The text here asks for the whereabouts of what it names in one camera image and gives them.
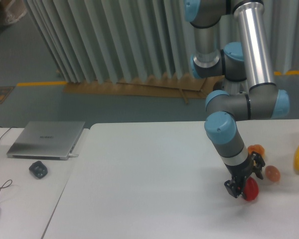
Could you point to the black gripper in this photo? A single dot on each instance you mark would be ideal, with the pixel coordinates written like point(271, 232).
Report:
point(241, 171)

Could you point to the red bell pepper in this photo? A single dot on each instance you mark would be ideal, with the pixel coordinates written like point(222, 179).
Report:
point(251, 189)

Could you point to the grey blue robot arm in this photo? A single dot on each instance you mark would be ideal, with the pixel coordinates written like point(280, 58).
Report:
point(249, 91)

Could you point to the brown egg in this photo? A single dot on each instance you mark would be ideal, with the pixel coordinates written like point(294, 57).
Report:
point(272, 173)

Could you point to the orange bread loaf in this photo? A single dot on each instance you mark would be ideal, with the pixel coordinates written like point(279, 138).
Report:
point(257, 148)

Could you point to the brown cardboard sheet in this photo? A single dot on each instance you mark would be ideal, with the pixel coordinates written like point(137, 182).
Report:
point(186, 88)

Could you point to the silver closed laptop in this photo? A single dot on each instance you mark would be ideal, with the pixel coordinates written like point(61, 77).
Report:
point(47, 140)

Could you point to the black small controller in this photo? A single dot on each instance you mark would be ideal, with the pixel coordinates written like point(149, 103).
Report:
point(38, 169)

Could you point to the grey folding screen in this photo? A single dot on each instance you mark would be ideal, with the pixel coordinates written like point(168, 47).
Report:
point(126, 39)

